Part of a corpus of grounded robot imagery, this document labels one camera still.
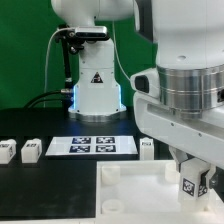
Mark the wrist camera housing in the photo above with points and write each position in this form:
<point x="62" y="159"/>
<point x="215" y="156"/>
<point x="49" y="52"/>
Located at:
<point x="146" y="82"/>

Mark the white square tabletop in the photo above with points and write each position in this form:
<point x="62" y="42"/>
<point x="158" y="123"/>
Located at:
<point x="138" y="192"/>

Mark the black camera stand pole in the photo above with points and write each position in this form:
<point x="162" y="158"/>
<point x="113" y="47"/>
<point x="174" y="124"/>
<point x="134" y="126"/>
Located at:
<point x="71" y="45"/>

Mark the white marker plate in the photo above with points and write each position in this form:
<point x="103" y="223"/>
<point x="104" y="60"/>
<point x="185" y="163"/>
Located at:
<point x="92" y="145"/>

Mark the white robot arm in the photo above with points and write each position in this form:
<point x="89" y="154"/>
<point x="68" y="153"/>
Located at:
<point x="181" y="101"/>

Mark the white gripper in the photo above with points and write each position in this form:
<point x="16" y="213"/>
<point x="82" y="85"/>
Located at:
<point x="202" y="138"/>

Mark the black camera on stand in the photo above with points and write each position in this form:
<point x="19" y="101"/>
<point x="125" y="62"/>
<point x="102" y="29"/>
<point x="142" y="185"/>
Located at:
<point x="89" y="33"/>

